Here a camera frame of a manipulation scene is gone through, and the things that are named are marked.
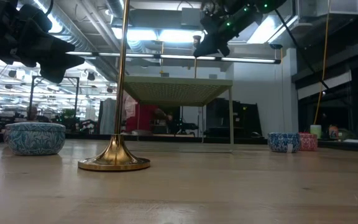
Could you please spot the blue patterned candle tin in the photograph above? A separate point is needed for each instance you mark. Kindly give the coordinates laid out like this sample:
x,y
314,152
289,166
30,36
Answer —
x,y
283,142

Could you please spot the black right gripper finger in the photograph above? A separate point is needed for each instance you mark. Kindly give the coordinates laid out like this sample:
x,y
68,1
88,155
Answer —
x,y
208,45
225,49

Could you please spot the green perforated metal shelf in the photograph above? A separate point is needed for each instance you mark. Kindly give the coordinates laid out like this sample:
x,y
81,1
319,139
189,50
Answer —
x,y
172,91

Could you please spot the white paper sheet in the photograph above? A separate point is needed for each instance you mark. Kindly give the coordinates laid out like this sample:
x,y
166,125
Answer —
x,y
357,141

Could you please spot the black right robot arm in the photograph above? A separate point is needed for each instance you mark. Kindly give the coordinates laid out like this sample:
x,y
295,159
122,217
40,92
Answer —
x,y
272,4

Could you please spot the white ceiling unit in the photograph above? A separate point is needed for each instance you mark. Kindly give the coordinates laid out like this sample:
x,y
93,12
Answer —
x,y
337,7

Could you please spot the light green cup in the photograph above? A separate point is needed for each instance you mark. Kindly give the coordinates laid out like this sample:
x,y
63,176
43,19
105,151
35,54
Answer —
x,y
315,132

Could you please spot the grey hanging cloth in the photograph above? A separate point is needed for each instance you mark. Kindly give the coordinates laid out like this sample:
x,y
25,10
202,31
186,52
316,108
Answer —
x,y
108,116

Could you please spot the red patterned candle tin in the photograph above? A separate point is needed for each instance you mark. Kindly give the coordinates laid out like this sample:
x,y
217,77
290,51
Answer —
x,y
309,142

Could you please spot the long ceiling light bar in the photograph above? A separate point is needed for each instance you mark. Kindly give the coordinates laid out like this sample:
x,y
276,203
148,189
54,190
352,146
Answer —
x,y
250,59

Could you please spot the black cabinet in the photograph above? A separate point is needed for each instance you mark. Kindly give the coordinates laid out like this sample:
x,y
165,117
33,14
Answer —
x,y
235,118

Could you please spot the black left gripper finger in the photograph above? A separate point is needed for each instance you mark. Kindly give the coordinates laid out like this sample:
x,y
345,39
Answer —
x,y
45,40
61,67

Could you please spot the orange container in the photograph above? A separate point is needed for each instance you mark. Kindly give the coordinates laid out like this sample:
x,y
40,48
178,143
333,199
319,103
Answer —
x,y
333,132

